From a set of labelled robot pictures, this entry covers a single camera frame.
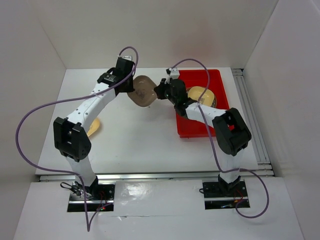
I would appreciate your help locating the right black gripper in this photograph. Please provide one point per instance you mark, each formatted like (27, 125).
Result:
(160, 89)

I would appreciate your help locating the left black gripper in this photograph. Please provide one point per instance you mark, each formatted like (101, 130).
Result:
(130, 88)

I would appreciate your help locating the yellow square plate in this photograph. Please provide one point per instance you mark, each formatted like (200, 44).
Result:
(202, 95)
(94, 127)

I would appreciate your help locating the brown square panda plate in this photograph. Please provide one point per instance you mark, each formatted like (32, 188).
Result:
(143, 94)

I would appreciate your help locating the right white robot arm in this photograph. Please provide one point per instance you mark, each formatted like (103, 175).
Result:
(227, 130)

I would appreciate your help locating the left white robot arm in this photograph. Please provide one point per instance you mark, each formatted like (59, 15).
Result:
(71, 133)

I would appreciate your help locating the red plastic bin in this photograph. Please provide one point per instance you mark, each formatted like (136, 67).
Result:
(200, 78)

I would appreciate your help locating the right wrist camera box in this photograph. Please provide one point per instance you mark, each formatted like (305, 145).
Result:
(173, 73)

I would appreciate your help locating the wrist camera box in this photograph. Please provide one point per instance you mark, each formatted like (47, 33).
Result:
(127, 57)
(173, 73)

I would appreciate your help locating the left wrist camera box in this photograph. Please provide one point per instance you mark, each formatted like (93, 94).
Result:
(127, 57)

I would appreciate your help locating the aluminium rail front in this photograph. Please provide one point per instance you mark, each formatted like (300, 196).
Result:
(135, 176)

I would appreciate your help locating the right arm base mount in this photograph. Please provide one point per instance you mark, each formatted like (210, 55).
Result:
(216, 199)

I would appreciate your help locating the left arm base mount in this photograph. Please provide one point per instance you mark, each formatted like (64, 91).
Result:
(102, 200)

